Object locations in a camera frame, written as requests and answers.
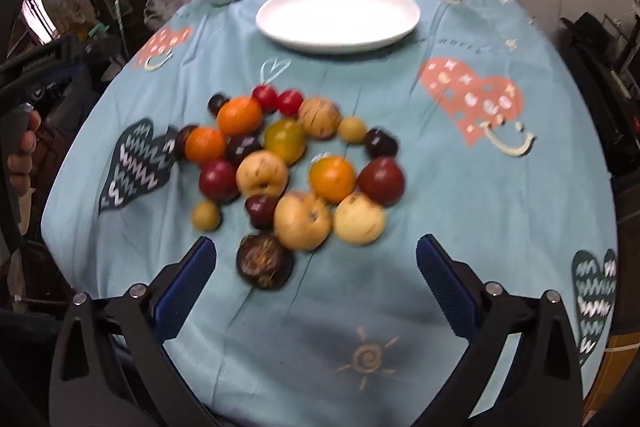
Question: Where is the dark purple plum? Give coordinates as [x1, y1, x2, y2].
[363, 127, 399, 159]
[207, 93, 231, 116]
[226, 134, 263, 165]

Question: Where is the white mop handle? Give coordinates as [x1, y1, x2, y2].
[114, 0, 128, 58]

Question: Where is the large orange mandarin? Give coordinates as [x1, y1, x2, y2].
[216, 97, 264, 138]

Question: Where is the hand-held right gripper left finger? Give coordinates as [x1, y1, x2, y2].
[47, 236, 218, 427]

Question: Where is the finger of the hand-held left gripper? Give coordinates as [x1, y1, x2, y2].
[50, 38, 98, 60]
[45, 57, 93, 84]

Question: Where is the person's left hand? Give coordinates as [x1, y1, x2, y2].
[6, 111, 43, 196]

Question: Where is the dark red plum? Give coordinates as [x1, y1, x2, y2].
[244, 194, 279, 229]
[198, 159, 240, 204]

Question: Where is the red cherry tomato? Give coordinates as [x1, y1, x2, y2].
[251, 85, 279, 114]
[276, 89, 304, 118]

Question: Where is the light blue printed tablecloth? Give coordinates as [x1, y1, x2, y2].
[40, 0, 618, 427]

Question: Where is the dark brown mangosteen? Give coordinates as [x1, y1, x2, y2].
[175, 125, 200, 160]
[236, 233, 295, 291]

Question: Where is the yellow-green tomato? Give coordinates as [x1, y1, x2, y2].
[263, 118, 307, 162]

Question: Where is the small yellow-green fruit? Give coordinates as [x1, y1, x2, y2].
[338, 116, 368, 144]
[191, 200, 222, 231]

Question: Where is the yellow round fruit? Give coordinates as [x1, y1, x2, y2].
[235, 150, 290, 199]
[273, 192, 333, 252]
[333, 193, 387, 248]

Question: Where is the clear plastic bag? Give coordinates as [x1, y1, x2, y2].
[144, 0, 181, 30]

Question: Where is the white oval plate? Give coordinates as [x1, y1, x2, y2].
[256, 0, 421, 55]

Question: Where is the striped pepino melon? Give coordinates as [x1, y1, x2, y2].
[297, 97, 342, 139]

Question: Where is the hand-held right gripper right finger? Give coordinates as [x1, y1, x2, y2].
[416, 234, 586, 427]

